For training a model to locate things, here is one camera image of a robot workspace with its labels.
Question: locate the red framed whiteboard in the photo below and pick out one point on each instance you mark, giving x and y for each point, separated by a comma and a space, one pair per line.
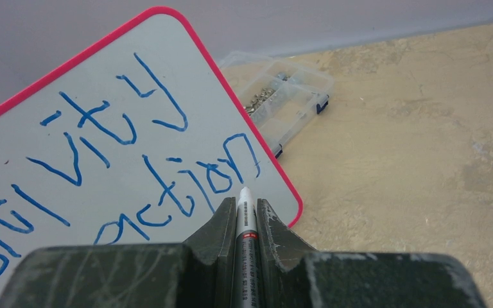
137, 139

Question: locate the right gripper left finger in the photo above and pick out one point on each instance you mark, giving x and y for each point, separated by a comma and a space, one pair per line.
194, 273

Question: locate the clear plastic screw box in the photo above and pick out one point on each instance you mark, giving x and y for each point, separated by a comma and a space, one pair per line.
280, 96

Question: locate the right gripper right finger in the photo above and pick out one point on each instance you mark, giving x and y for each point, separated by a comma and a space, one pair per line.
297, 275

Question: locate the white whiteboard marker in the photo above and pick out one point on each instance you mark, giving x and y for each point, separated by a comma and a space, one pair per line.
247, 288

